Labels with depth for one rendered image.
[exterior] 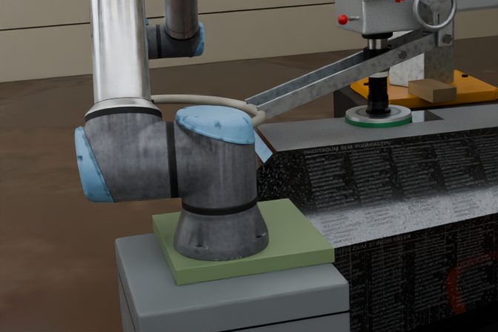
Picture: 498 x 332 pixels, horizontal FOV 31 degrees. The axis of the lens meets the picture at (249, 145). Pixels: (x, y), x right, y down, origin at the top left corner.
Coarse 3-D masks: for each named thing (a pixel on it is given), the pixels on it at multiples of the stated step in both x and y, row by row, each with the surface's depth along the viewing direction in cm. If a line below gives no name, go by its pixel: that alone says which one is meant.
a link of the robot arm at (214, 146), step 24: (192, 120) 165; (216, 120) 165; (240, 120) 167; (168, 144) 166; (192, 144) 166; (216, 144) 165; (240, 144) 167; (192, 168) 166; (216, 168) 166; (240, 168) 168; (192, 192) 169; (216, 192) 167; (240, 192) 169
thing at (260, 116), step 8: (152, 96) 287; (160, 96) 289; (168, 96) 290; (176, 96) 290; (184, 96) 291; (192, 96) 291; (200, 96) 291; (208, 96) 290; (208, 104) 291; (216, 104) 289; (224, 104) 288; (232, 104) 286; (240, 104) 283; (248, 104) 280; (248, 112) 280; (256, 112) 271; (264, 112) 270; (256, 120) 259; (264, 120) 265
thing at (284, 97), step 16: (416, 32) 294; (432, 32) 290; (400, 48) 281; (416, 48) 283; (432, 48) 285; (336, 64) 287; (352, 64) 289; (368, 64) 279; (384, 64) 280; (304, 80) 285; (320, 80) 275; (336, 80) 276; (352, 80) 278; (256, 96) 281; (272, 96) 283; (288, 96) 273; (304, 96) 274; (320, 96) 276; (272, 112) 272
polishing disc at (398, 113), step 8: (392, 104) 299; (352, 112) 292; (360, 112) 291; (392, 112) 289; (400, 112) 288; (408, 112) 288; (352, 120) 286; (360, 120) 283; (368, 120) 281; (376, 120) 281; (384, 120) 280; (392, 120) 281; (400, 120) 282
